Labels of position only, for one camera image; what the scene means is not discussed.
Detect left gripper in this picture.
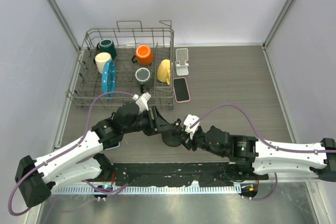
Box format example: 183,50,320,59
122,105,173,135

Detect black round-base phone stand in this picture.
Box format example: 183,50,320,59
161,118,182,147

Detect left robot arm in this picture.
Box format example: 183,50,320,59
14,99,181,208

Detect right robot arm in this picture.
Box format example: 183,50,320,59
180,126,335,182

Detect phone in pink case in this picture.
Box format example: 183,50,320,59
173,78,191,103

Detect white folding phone stand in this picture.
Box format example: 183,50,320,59
175,48,189,76

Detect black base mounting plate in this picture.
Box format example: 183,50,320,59
111,161,239,187

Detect grey mug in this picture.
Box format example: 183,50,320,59
135,68,154,94

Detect yellow mug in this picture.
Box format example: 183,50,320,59
156,59,171,86

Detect orange mug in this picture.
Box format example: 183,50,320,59
131,44,154,66

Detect blue dotted plate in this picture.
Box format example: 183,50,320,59
101,60,116,93

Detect cream ribbed mug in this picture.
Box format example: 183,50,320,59
94,52,112,74

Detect dark green mug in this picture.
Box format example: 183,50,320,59
97,39,117,60

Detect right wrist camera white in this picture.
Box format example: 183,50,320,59
183,114,200,140

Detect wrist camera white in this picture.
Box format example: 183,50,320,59
132,92,151,113
183,114,200,140

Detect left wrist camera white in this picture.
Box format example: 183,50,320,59
132,92,151,113

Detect white slotted cable duct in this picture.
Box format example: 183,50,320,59
53,183,241,195

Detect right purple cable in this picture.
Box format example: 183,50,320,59
191,103,326,201

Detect purple cable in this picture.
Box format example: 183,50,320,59
191,103,326,201
7,91,136,217

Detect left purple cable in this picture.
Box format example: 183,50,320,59
7,91,136,217

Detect grey wire dish rack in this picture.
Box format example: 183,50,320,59
67,20,174,109

